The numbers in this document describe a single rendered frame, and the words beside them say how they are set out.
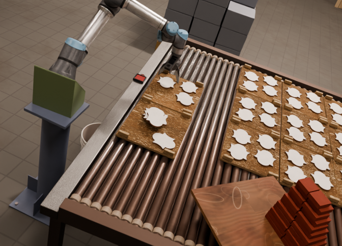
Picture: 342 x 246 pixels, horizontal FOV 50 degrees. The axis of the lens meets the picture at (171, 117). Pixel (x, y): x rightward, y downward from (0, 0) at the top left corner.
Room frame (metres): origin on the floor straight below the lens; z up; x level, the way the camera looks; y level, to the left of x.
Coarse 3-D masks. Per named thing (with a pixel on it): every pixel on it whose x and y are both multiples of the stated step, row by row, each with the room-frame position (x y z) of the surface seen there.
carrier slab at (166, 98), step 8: (152, 80) 2.17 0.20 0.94; (176, 80) 2.28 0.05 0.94; (184, 80) 2.31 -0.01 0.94; (152, 88) 2.08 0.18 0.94; (160, 88) 2.11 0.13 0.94; (176, 88) 2.18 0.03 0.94; (200, 88) 2.28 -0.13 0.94; (160, 96) 2.02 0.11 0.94; (168, 96) 2.05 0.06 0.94; (192, 96) 2.15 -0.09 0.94; (200, 96) 2.18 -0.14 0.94; (160, 104) 1.93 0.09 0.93; (168, 104) 1.96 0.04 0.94; (176, 104) 1.99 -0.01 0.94; (192, 104) 2.05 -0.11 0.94; (192, 112) 1.96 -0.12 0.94
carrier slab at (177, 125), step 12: (144, 108) 1.83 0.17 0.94; (132, 120) 1.69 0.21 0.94; (144, 120) 1.72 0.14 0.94; (168, 120) 1.80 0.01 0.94; (180, 120) 1.84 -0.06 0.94; (132, 132) 1.58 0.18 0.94; (144, 132) 1.61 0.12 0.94; (156, 132) 1.65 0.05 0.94; (168, 132) 1.69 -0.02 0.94; (180, 132) 1.72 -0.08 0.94; (144, 144) 1.52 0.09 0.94; (180, 144) 1.62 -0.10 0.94; (168, 156) 1.50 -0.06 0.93
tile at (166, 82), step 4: (160, 80) 2.19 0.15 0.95; (164, 80) 2.21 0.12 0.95; (168, 80) 2.22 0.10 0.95; (172, 80) 2.24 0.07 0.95; (160, 84) 2.14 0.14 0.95; (164, 84) 2.16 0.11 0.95; (168, 84) 2.18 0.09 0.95; (172, 84) 2.19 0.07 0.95; (164, 88) 2.13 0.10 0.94; (168, 88) 2.14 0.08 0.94; (172, 88) 2.16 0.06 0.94
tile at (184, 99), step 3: (180, 93) 2.12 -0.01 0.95; (183, 93) 2.13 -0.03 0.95; (186, 93) 2.14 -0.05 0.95; (177, 96) 2.07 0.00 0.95; (180, 96) 2.08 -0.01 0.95; (183, 96) 2.09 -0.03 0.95; (186, 96) 2.10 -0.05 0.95; (189, 96) 2.12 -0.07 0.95; (180, 99) 2.04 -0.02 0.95; (183, 99) 2.06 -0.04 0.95; (186, 99) 2.07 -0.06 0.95; (189, 99) 2.08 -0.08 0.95; (180, 102) 2.02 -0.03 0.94; (183, 102) 2.02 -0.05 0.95; (186, 102) 2.03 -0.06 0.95; (189, 102) 2.04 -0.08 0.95; (192, 102) 2.06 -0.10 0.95; (186, 105) 2.01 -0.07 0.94; (189, 105) 2.02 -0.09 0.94
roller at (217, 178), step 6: (240, 66) 2.89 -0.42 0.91; (234, 90) 2.48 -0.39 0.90; (234, 96) 2.36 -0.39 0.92; (228, 120) 2.04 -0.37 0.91; (222, 138) 1.85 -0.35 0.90; (222, 144) 1.77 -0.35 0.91; (216, 162) 1.61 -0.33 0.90; (222, 162) 1.61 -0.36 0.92; (216, 168) 1.55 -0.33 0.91; (222, 168) 1.57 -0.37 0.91; (216, 174) 1.50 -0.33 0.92; (216, 180) 1.45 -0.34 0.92; (204, 222) 1.16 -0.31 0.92; (204, 228) 1.12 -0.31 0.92; (198, 234) 1.09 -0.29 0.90; (204, 234) 1.09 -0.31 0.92; (198, 240) 1.05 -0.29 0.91; (204, 240) 1.05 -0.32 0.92
